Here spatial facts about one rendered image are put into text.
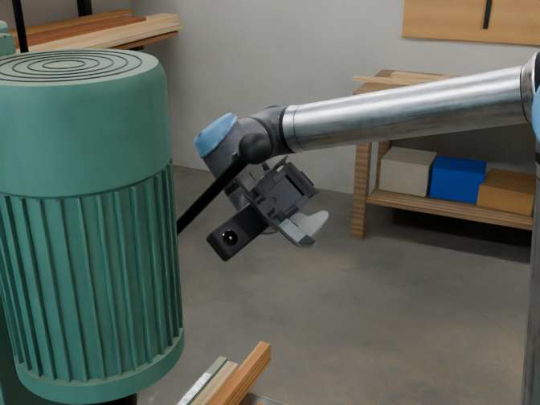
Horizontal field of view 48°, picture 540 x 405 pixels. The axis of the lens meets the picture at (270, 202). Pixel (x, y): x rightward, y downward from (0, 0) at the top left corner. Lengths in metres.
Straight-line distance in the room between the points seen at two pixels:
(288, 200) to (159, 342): 0.32
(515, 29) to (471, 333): 1.71
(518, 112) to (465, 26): 2.76
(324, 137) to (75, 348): 0.63
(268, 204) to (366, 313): 2.08
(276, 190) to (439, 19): 2.95
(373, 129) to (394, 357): 1.72
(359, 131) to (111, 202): 0.60
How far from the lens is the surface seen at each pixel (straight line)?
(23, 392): 0.77
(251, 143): 0.63
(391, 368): 2.60
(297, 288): 3.05
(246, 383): 1.06
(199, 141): 1.06
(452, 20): 3.71
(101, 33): 3.54
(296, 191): 0.85
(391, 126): 1.02
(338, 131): 1.06
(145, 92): 0.52
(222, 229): 0.87
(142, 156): 0.53
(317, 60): 3.96
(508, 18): 3.69
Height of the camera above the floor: 1.61
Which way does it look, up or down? 24 degrees down
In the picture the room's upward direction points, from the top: straight up
